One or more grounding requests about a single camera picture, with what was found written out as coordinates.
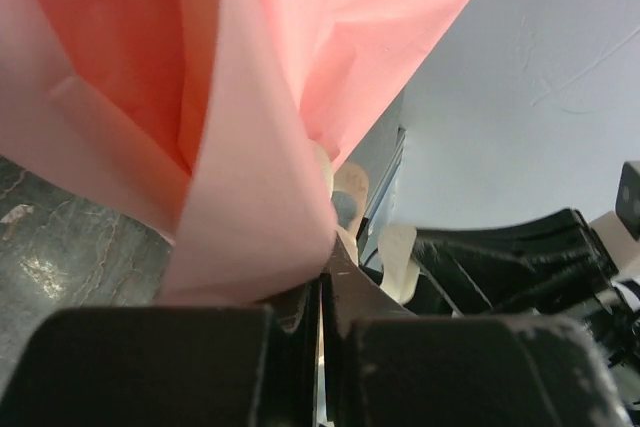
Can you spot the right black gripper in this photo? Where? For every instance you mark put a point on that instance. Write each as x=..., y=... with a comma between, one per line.
x=549, y=265

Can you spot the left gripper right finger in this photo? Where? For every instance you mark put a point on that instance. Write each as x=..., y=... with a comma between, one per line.
x=387, y=366

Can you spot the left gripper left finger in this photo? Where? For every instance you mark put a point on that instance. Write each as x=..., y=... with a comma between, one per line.
x=171, y=366

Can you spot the cream ribbon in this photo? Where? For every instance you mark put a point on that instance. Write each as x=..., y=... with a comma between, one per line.
x=395, y=243

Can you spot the pink wrapping paper sheet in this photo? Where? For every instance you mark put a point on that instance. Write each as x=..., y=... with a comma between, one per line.
x=210, y=121

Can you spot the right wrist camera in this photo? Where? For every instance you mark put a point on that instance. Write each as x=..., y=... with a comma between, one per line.
x=618, y=230

